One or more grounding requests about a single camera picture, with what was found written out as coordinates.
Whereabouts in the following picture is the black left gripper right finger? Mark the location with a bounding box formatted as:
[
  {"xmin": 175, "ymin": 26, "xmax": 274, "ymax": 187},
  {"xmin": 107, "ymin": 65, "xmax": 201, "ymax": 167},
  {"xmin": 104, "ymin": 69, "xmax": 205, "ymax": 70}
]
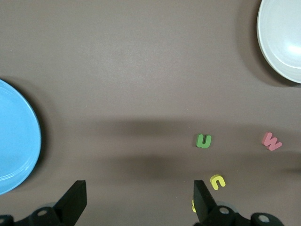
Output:
[{"xmin": 193, "ymin": 180, "xmax": 283, "ymax": 226}]

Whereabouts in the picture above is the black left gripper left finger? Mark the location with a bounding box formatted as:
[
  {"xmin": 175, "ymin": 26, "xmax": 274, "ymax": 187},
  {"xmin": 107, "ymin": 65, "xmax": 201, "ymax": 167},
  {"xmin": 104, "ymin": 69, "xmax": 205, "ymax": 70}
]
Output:
[{"xmin": 0, "ymin": 180, "xmax": 87, "ymax": 226}]

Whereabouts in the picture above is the yellow foam letter n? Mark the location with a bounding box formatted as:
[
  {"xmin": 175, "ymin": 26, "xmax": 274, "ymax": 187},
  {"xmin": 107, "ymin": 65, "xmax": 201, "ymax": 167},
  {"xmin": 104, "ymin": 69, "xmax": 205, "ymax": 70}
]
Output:
[{"xmin": 209, "ymin": 174, "xmax": 227, "ymax": 191}]

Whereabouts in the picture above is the green foam letter u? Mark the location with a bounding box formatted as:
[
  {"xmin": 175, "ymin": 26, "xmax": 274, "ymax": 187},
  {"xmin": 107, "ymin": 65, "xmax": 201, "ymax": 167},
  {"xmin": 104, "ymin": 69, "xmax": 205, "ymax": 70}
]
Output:
[{"xmin": 195, "ymin": 133, "xmax": 212, "ymax": 149}]

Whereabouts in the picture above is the blue plate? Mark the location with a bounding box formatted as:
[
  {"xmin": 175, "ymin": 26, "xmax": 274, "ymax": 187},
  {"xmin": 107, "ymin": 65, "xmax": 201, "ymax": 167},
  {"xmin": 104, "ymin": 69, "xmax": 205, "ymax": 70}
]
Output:
[{"xmin": 0, "ymin": 79, "xmax": 42, "ymax": 195}]

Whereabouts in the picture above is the pink foam letter w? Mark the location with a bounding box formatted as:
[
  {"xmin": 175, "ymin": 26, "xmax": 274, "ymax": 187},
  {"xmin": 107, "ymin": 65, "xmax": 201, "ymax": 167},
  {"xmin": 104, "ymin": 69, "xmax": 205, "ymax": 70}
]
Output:
[{"xmin": 261, "ymin": 131, "xmax": 283, "ymax": 152}]

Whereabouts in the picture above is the beige white plate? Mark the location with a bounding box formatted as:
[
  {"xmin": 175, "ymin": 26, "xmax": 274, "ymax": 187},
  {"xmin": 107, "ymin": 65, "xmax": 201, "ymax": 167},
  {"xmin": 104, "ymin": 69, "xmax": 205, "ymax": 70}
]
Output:
[{"xmin": 256, "ymin": 0, "xmax": 301, "ymax": 84}]

